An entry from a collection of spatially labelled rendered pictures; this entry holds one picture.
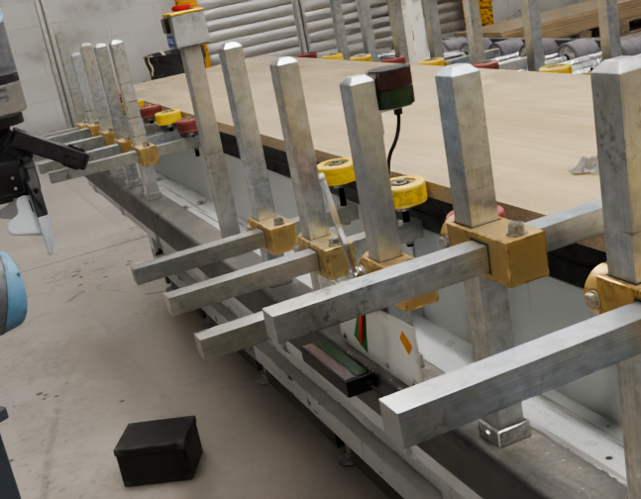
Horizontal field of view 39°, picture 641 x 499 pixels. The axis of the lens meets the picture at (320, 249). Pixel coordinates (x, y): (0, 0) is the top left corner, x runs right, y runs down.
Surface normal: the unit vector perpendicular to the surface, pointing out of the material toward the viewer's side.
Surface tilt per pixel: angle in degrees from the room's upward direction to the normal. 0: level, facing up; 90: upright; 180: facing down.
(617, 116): 90
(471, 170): 90
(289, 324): 90
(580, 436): 0
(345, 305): 90
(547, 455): 0
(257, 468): 0
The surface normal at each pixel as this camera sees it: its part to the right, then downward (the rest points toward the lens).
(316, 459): -0.18, -0.94
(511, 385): 0.40, 0.21
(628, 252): -0.90, 0.28
